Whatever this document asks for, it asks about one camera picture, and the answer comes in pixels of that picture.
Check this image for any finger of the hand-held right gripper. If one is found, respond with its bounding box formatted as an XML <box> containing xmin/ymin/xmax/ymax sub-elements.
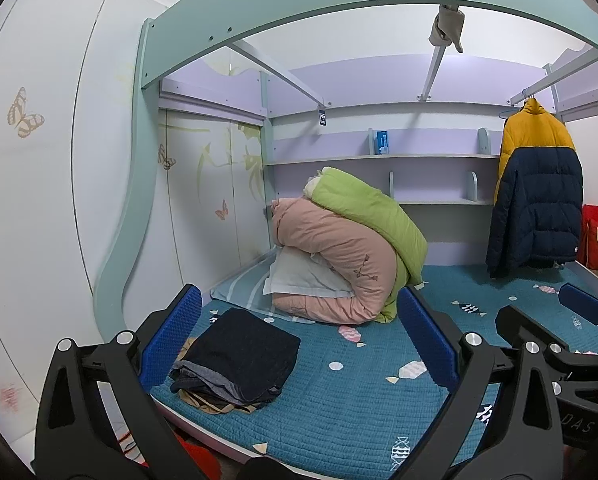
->
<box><xmin>496</xmin><ymin>305</ymin><xmax>598</xmax><ymax>362</ymax></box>
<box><xmin>559</xmin><ymin>284</ymin><xmax>598</xmax><ymax>332</ymax></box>

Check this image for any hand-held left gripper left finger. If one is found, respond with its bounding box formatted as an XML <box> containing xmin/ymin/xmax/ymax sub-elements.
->
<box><xmin>32</xmin><ymin>284</ymin><xmax>215</xmax><ymax>480</ymax></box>

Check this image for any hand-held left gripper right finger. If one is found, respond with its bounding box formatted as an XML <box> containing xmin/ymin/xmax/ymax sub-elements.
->
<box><xmin>398</xmin><ymin>286</ymin><xmax>566</xmax><ymax>480</ymax></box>

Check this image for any dark denim shirt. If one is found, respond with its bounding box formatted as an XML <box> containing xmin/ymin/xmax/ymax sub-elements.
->
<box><xmin>170</xmin><ymin>307</ymin><xmax>301</xmax><ymax>408</ymax></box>

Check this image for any blue striped pillow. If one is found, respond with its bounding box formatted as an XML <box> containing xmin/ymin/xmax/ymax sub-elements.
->
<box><xmin>210</xmin><ymin>255</ymin><xmax>300</xmax><ymax>323</ymax></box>

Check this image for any tan folded garment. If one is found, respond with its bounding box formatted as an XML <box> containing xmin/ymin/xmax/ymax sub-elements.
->
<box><xmin>178</xmin><ymin>387</ymin><xmax>259</xmax><ymax>417</ymax></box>

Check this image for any yellow navy puffer jacket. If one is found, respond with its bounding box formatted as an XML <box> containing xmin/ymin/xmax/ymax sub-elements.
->
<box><xmin>485</xmin><ymin>97</ymin><xmax>584</xmax><ymax>278</ymax></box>

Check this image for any pink quilt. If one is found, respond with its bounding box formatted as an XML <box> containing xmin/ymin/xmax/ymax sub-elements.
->
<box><xmin>270</xmin><ymin>197</ymin><xmax>397</xmax><ymax>325</ymax></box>

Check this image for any green quilt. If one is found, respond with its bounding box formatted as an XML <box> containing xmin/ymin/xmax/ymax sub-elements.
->
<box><xmin>304</xmin><ymin>166</ymin><xmax>428</xmax><ymax>323</ymax></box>

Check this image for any red fabric item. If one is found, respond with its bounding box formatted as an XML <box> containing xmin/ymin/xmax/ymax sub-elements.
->
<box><xmin>122</xmin><ymin>430</ymin><xmax>221</xmax><ymax>480</ymax></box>

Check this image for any white pillow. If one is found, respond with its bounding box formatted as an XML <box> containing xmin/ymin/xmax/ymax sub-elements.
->
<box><xmin>263</xmin><ymin>247</ymin><xmax>355</xmax><ymax>297</ymax></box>

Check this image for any grey hanging cloth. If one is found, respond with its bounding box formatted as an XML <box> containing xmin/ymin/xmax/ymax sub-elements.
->
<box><xmin>428</xmin><ymin>4</ymin><xmax>466</xmax><ymax>54</ymax></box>

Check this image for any lilac wall shelf unit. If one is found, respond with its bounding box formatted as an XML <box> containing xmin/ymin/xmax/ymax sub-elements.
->
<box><xmin>159</xmin><ymin>52</ymin><xmax>598</xmax><ymax>266</ymax></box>

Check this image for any teal loft bed frame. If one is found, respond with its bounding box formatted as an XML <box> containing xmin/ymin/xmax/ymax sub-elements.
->
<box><xmin>93</xmin><ymin>0</ymin><xmax>598</xmax><ymax>346</ymax></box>

